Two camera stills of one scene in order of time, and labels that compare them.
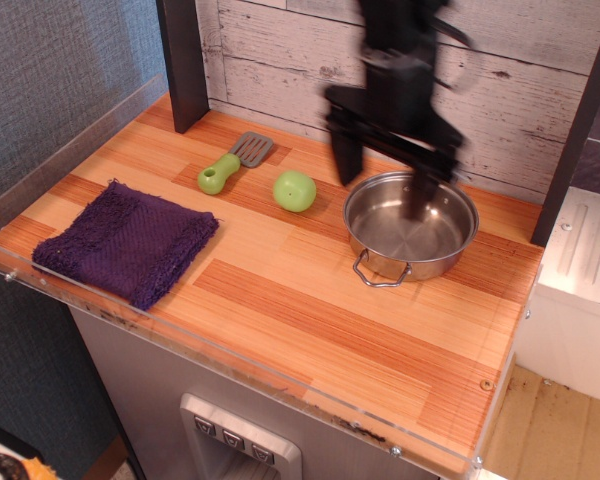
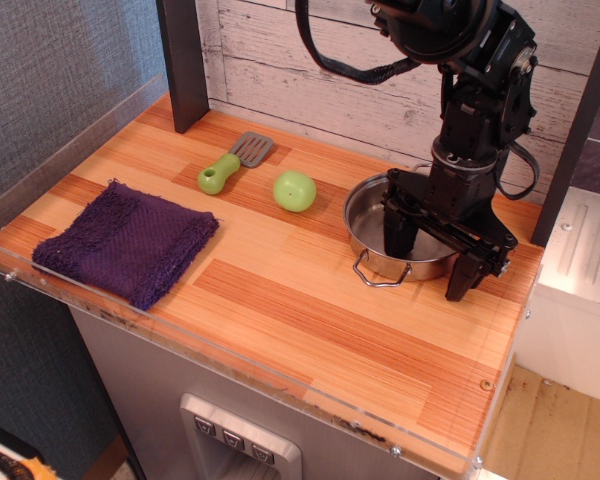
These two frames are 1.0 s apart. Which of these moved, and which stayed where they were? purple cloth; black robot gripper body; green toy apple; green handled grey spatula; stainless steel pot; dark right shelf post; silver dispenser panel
Moved: black robot gripper body
Stayed: purple cloth; green handled grey spatula; stainless steel pot; green toy apple; silver dispenser panel; dark right shelf post
